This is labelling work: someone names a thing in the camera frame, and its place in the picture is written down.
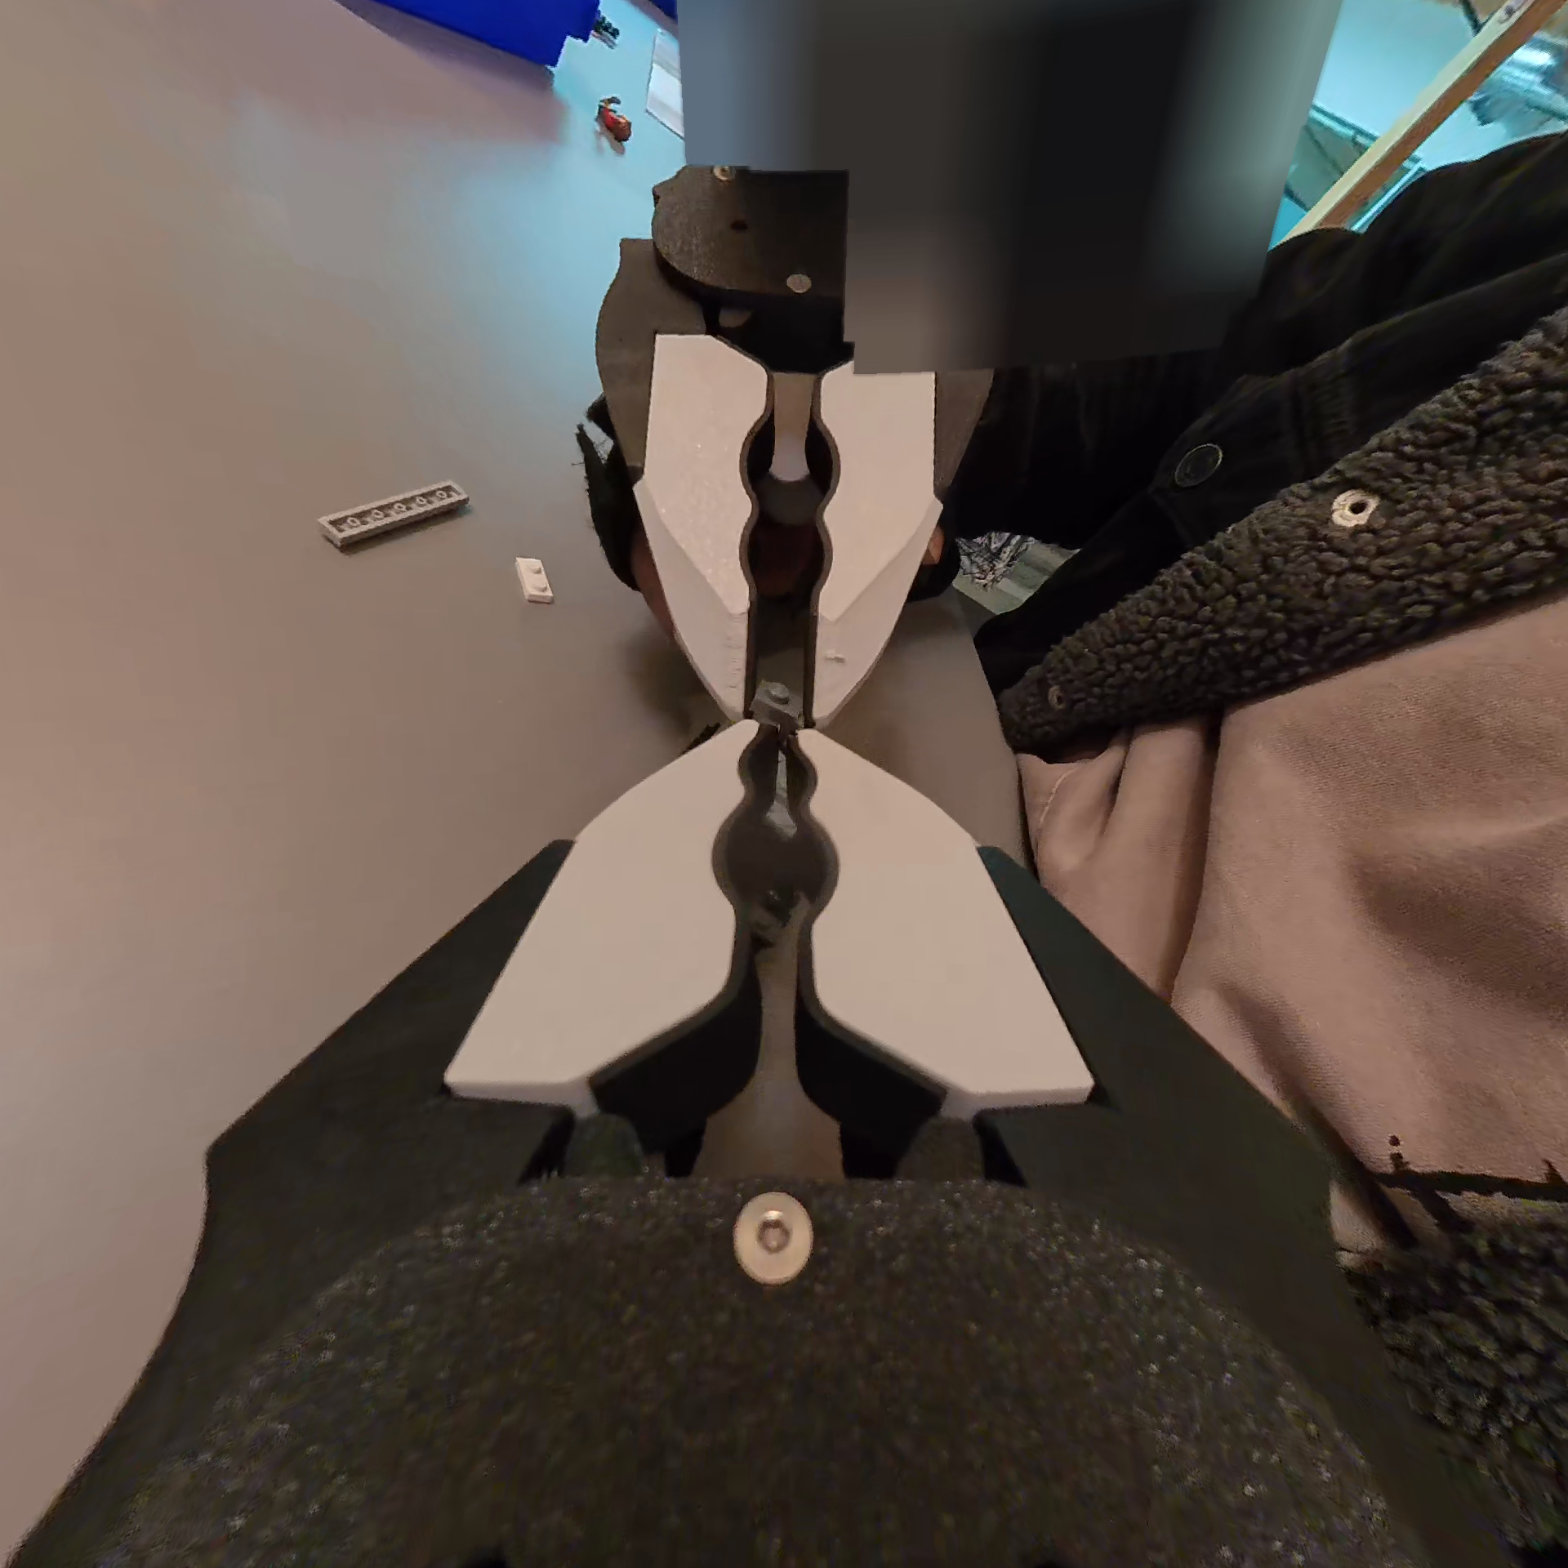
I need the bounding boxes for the blue patterned fabric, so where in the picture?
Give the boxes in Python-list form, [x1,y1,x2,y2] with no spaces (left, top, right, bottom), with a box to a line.
[957,533,1081,595]

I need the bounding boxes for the blue storage bin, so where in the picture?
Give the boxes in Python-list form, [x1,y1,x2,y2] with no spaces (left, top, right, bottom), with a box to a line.
[368,0,604,68]

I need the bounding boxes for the grey desk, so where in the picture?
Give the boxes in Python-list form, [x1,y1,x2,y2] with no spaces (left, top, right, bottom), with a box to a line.
[0,0,1041,1568]

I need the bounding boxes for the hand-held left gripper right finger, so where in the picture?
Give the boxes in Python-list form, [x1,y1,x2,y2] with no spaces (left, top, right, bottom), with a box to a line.
[794,728,1096,1179]

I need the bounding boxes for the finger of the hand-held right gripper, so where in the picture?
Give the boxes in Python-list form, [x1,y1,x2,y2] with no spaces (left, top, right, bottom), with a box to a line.
[798,362,948,728]
[632,334,774,723]

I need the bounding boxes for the person's right forearm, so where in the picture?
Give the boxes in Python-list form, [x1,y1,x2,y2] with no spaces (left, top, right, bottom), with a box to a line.
[944,362,1300,589]

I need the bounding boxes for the long grey brick plate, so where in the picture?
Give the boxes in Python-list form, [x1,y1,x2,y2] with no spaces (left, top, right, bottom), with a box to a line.
[316,474,471,555]

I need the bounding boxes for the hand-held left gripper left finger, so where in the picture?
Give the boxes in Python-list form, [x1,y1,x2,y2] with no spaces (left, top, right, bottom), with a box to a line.
[441,722,768,1179]

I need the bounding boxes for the person's right hand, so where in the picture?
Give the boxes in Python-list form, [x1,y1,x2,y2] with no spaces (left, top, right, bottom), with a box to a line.
[576,393,678,645]

